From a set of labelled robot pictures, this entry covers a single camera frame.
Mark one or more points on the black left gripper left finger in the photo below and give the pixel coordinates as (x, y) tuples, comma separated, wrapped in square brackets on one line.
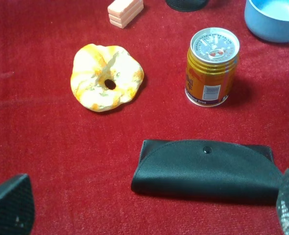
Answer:
[(17, 208)]

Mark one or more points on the gold energy drink can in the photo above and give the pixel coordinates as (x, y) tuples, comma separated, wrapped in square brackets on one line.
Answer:
[(212, 60)]

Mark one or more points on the black leather glasses pouch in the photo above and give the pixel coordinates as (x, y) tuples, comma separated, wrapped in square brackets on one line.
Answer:
[(201, 169)]

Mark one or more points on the red tablecloth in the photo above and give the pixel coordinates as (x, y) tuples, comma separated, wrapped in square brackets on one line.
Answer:
[(81, 163)]

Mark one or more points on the light blue bowl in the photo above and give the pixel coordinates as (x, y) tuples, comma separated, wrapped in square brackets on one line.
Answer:
[(268, 19)]

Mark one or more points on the black mesh pen holder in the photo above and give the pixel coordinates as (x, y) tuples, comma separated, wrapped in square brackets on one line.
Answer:
[(187, 5)]

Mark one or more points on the pink white eraser block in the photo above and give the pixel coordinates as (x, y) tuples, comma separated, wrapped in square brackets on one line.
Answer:
[(122, 12)]

